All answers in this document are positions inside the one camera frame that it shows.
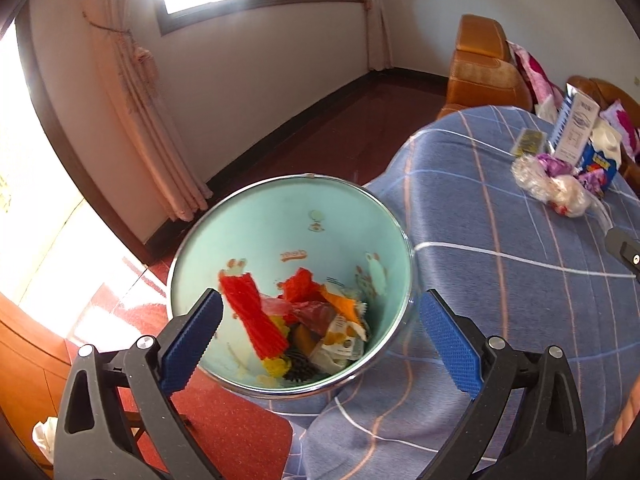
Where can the white box with blue stripes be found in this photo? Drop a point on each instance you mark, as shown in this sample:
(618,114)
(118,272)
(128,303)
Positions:
(577,125)

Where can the teal metal-rimmed trash bin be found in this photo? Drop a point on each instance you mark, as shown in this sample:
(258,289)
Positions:
(280,220)

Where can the yellow mesh scrubber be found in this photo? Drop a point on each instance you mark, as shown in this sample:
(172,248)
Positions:
(275,366)

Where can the crumpled white paper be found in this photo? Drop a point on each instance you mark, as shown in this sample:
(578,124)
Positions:
(605,139)

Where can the purple wrapper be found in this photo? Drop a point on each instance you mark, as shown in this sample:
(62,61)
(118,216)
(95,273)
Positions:
(555,164)

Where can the long red mesh scrubber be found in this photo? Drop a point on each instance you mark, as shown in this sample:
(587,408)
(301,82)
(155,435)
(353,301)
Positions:
(250,315)

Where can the black yellow packet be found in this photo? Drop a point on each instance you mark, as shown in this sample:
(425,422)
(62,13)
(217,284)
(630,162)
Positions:
(529,142)

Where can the white tissue packet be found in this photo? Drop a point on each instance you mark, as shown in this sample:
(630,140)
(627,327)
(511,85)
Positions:
(549,111)

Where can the short red mesh scrubber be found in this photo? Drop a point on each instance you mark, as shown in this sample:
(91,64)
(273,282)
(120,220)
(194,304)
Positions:
(300,285)

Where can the dark wooden door frame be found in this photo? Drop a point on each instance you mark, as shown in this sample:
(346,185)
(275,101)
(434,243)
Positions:
(55,125)

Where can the blue checked tablecloth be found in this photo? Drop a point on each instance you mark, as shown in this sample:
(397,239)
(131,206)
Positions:
(500,220)

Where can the clear crumpled plastic wrap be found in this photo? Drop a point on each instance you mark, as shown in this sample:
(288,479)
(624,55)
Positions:
(545,187)

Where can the narrow pink curtain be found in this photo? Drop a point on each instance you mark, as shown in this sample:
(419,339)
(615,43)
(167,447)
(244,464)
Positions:
(377,20)

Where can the person's right hand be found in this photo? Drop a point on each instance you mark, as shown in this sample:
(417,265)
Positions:
(630,415)

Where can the long pink curtain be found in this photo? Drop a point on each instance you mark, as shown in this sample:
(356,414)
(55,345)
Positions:
(145,110)

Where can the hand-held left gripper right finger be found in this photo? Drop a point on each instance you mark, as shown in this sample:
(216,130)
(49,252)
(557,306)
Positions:
(450,345)

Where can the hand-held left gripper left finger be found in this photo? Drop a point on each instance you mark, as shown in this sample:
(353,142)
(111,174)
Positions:
(192,345)

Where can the cream plastic wrapper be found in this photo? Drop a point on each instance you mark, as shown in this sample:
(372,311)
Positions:
(337,345)

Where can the wooden cabinet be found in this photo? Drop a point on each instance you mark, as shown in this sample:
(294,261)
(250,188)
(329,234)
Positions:
(25,360)

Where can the dark red wrapper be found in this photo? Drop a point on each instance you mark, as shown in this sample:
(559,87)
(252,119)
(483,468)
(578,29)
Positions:
(315,316)

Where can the black mesh scrubber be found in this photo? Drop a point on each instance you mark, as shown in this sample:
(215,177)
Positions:
(302,366)

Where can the orange snack wrapper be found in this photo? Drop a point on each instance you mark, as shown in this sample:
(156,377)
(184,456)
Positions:
(345,302)

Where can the orange leather sofa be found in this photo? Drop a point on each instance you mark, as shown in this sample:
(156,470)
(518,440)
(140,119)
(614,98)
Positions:
(480,75)

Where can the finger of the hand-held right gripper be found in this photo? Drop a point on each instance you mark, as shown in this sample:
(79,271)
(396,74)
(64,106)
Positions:
(627,252)

